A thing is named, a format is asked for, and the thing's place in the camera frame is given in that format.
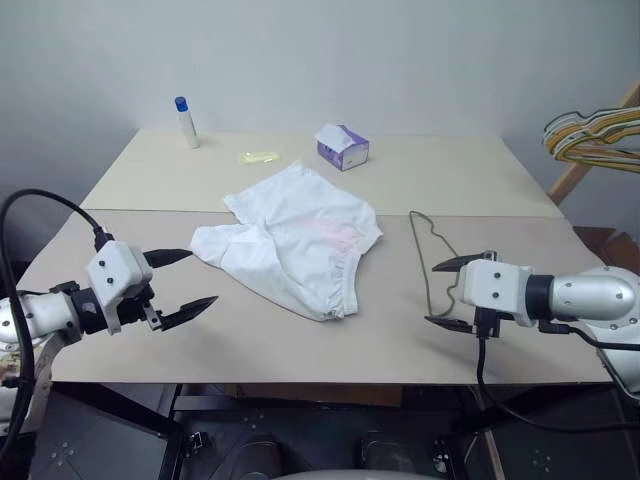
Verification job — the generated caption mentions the brown wooden furniture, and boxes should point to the brown wooden furniture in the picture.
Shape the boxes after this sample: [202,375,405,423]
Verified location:
[572,226,640,277]

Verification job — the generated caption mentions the black right camera cable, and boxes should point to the black right camera cable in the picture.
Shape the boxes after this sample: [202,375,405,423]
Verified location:
[538,321,640,351]

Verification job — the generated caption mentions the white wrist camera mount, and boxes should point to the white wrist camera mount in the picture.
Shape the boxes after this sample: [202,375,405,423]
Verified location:
[85,241,154,336]
[458,258,537,328]

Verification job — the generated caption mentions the dark rounded shape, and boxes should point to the dark rounded shape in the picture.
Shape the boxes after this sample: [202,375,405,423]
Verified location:
[243,433,282,475]

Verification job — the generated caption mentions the white bottle with blue cap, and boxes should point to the white bottle with blue cap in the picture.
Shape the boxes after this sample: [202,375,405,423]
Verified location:
[173,95,202,150]

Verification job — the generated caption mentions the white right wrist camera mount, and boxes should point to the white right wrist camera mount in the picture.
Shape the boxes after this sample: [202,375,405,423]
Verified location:
[458,258,537,328]

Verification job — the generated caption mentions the white shorts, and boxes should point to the white shorts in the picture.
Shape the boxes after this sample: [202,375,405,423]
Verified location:
[189,158,385,323]

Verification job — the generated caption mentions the yellowish clear plastic wrapper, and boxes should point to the yellowish clear plastic wrapper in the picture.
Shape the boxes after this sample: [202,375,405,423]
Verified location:
[236,149,282,167]

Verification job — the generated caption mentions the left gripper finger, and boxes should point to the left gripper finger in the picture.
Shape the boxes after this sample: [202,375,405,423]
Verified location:
[143,248,193,270]
[161,295,220,333]

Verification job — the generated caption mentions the olive green wire hanger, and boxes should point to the olive green wire hanger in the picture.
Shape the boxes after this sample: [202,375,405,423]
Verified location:
[408,209,459,322]

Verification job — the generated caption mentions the bundle of coloured wire hangers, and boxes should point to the bundle of coloured wire hangers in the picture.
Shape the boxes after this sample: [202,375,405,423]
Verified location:
[541,105,640,175]

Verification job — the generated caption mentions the black metal panel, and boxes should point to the black metal panel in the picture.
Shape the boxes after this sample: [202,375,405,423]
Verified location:
[449,387,640,480]
[27,383,185,480]

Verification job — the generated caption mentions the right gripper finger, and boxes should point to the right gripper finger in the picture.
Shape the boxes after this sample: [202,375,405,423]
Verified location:
[431,251,490,274]
[424,314,475,334]

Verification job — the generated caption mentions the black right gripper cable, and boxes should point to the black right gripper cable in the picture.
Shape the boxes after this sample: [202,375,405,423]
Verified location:
[474,336,640,434]

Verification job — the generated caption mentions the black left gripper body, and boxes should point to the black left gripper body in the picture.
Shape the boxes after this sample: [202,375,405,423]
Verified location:
[118,282,166,332]

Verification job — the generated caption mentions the light wooden rack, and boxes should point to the light wooden rack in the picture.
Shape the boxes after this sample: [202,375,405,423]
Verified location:
[546,78,640,207]

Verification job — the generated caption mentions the purple tissue box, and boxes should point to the purple tissue box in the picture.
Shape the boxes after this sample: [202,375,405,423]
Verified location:
[314,123,371,173]

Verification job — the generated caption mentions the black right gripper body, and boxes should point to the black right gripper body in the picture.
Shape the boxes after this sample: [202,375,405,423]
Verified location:
[468,305,503,342]

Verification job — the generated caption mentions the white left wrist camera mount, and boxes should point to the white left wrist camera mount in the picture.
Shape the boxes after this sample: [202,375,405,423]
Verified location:
[85,241,154,336]

